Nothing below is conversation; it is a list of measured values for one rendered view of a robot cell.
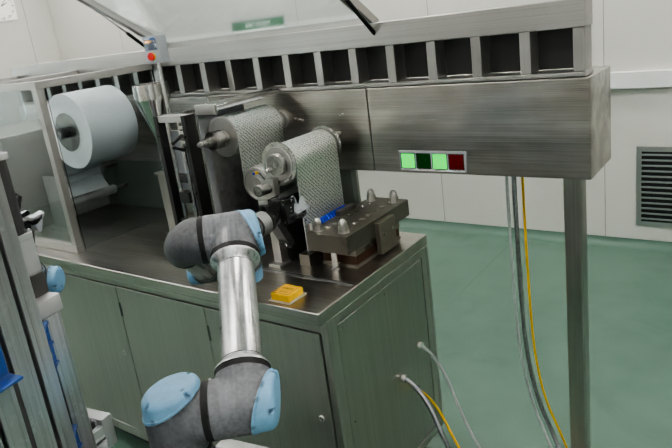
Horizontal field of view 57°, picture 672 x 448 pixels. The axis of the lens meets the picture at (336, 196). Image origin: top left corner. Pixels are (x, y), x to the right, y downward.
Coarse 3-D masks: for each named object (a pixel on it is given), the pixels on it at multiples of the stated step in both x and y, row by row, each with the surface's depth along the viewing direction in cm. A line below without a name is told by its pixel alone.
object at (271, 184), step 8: (264, 184) 208; (272, 184) 206; (272, 192) 207; (264, 200) 207; (272, 232) 211; (272, 240) 212; (280, 248) 212; (280, 256) 212; (272, 264) 213; (280, 264) 211
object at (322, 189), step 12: (324, 168) 216; (336, 168) 222; (300, 180) 206; (312, 180) 211; (324, 180) 216; (336, 180) 222; (300, 192) 206; (312, 192) 211; (324, 192) 217; (336, 192) 222; (312, 204) 211; (324, 204) 217; (336, 204) 223; (312, 216) 212
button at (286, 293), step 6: (282, 288) 189; (288, 288) 188; (294, 288) 188; (300, 288) 188; (276, 294) 186; (282, 294) 185; (288, 294) 184; (294, 294) 185; (300, 294) 188; (282, 300) 185; (288, 300) 184
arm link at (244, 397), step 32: (224, 224) 146; (256, 224) 146; (224, 256) 142; (256, 256) 145; (224, 288) 137; (224, 320) 132; (256, 320) 133; (224, 352) 127; (256, 352) 127; (224, 384) 120; (256, 384) 120; (224, 416) 117; (256, 416) 118
